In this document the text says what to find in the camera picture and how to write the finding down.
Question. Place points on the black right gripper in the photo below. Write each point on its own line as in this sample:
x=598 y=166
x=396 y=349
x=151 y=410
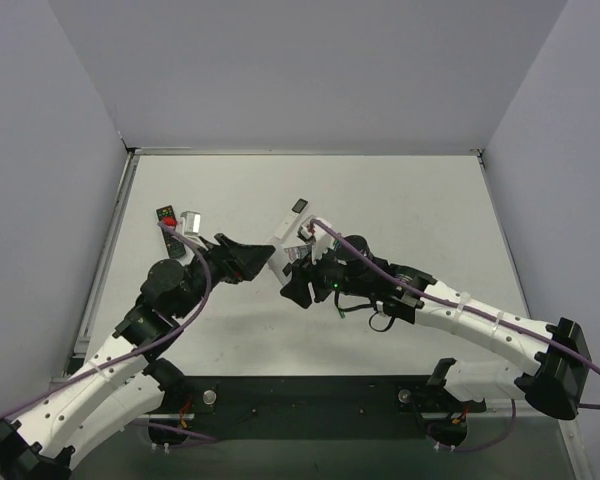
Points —
x=310 y=279

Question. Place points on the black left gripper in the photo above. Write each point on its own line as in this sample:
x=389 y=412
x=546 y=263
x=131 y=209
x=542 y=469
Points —
x=228 y=260

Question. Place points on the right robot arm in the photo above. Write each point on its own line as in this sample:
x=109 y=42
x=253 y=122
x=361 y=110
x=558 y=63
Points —
x=542 y=363

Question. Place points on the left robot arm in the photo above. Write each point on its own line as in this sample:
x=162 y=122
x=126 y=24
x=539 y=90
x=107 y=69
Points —
x=127 y=375

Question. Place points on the black TV remote control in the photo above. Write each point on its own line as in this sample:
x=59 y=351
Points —
x=175 y=248

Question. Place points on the slim white remote control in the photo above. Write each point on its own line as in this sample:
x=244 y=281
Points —
x=290 y=219

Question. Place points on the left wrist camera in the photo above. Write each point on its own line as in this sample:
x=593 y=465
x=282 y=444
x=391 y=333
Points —
x=189 y=223

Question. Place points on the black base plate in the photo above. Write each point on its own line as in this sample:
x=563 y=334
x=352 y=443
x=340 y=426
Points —
x=387 y=407

